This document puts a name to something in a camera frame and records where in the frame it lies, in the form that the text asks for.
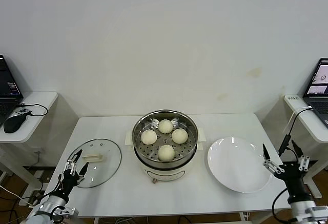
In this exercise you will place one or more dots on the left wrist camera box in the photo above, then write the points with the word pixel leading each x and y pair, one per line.
pixel 67 211

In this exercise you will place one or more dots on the grey laptop with bright windows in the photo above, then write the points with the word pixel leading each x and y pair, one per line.
pixel 317 103

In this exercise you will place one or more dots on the white side table with mouse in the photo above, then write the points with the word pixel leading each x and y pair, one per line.
pixel 38 101

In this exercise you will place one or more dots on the perforated steel steamer basket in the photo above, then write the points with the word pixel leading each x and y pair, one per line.
pixel 153 152

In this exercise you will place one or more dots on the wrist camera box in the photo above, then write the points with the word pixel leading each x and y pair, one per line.
pixel 319 212
pixel 67 211

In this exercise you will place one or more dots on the white round plate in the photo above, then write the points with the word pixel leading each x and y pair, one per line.
pixel 235 165

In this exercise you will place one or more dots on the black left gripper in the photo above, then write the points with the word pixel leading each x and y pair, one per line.
pixel 69 181

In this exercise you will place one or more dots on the white steamed baozi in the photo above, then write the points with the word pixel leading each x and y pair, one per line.
pixel 166 152
pixel 179 135
pixel 148 137
pixel 165 126

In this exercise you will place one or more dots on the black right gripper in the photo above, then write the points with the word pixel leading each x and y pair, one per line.
pixel 293 178

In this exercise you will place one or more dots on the cream electric cooker pot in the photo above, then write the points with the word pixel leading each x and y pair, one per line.
pixel 166 174

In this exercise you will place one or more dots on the black floor foot bar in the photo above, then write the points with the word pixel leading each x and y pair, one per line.
pixel 38 167

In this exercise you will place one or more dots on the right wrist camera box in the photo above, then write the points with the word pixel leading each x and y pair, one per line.
pixel 319 212

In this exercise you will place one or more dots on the black laptop with dark screen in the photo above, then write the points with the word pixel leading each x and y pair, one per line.
pixel 6 80

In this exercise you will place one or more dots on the black computer mouse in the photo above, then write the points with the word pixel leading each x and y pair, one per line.
pixel 14 124

